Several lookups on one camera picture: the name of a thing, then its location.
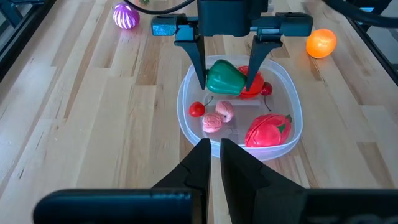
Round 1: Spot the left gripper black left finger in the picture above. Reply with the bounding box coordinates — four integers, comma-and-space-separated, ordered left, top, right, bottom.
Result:
152, 138, 213, 224

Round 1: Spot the dark red toy cherry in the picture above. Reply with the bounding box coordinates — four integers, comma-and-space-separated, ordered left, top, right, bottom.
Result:
260, 81, 274, 112

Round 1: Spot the orange toy fruit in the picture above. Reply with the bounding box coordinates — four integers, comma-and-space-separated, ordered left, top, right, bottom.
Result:
305, 28, 338, 59

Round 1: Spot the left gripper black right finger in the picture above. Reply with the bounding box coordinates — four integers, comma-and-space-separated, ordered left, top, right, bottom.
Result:
220, 138, 307, 224

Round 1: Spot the thick black cable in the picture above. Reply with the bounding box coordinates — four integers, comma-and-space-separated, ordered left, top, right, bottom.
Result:
323, 0, 398, 29

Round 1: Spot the purple white striped toy onion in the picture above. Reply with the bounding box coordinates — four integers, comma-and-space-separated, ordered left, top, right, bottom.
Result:
112, 2, 141, 30

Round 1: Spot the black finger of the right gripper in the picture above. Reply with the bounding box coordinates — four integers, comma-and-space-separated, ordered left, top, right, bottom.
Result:
245, 34, 282, 91
174, 32, 208, 91

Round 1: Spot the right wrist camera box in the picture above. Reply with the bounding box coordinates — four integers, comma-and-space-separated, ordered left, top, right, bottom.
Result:
197, 0, 251, 38

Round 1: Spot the round red toy tomato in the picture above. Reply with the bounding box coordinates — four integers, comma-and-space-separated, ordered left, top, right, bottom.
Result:
238, 65, 265, 100

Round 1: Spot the small pink toy walnut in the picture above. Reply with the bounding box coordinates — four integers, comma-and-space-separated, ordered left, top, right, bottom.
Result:
215, 100, 235, 123
201, 113, 223, 134

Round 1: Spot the bright red toy cherry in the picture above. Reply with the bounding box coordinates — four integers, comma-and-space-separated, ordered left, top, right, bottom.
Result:
188, 96, 215, 118

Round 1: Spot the green toy bell pepper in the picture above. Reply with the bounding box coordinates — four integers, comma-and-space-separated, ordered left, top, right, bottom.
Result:
206, 59, 248, 96

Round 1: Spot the clear plastic tupperware container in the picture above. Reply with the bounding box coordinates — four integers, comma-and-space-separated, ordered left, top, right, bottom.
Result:
176, 54, 304, 162

